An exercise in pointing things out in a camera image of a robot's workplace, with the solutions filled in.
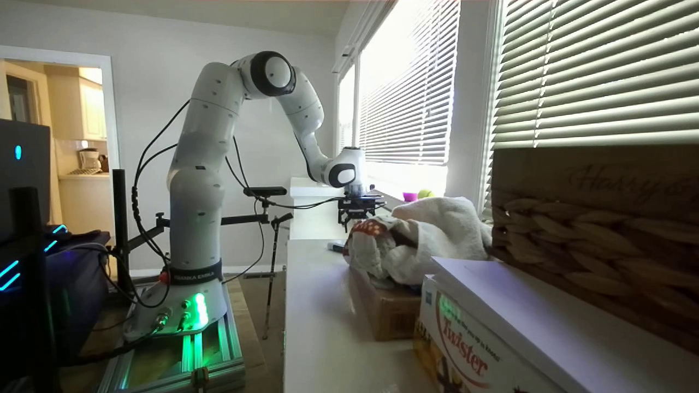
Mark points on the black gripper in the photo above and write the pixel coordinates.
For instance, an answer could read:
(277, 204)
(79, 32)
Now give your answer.
(355, 204)

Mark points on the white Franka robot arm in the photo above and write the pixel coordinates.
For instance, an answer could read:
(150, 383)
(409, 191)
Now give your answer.
(198, 187)

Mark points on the green and white marker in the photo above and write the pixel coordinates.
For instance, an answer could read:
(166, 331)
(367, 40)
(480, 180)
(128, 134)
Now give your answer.
(336, 250)

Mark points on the purple bowl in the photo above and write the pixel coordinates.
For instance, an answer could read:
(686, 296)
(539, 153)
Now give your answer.
(409, 196)

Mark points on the white cloth with red trim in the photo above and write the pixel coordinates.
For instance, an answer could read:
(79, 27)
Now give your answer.
(428, 231)

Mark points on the brown cardboard box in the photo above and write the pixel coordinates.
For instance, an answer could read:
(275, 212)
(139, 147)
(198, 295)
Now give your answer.
(383, 305)

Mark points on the black tripod pole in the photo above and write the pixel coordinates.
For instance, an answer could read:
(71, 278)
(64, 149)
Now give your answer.
(272, 276)

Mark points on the wide white window blind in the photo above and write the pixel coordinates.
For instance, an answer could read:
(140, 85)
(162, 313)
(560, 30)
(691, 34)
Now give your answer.
(407, 87)

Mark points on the white box with red lettering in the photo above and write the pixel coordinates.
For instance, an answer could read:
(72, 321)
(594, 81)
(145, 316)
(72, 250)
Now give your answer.
(524, 328)

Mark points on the wicker basket with wooden rim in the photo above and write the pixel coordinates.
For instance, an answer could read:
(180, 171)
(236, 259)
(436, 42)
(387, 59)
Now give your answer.
(604, 231)

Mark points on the jar in doorway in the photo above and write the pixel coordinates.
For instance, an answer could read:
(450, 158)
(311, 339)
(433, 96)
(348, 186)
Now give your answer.
(87, 159)

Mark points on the narrow white window blind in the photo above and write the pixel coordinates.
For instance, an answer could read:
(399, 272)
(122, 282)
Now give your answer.
(596, 73)

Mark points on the dark bag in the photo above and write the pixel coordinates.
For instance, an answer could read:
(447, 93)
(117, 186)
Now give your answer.
(77, 291)

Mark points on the black monitor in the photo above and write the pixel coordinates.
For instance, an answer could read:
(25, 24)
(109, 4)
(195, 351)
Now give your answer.
(22, 175)

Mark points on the black camera bar on stand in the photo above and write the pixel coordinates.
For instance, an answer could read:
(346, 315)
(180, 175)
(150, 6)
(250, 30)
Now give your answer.
(264, 191)

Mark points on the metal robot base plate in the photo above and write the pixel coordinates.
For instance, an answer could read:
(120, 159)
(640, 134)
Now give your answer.
(186, 341)

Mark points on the black upright post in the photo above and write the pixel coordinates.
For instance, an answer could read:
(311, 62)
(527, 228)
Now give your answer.
(120, 226)

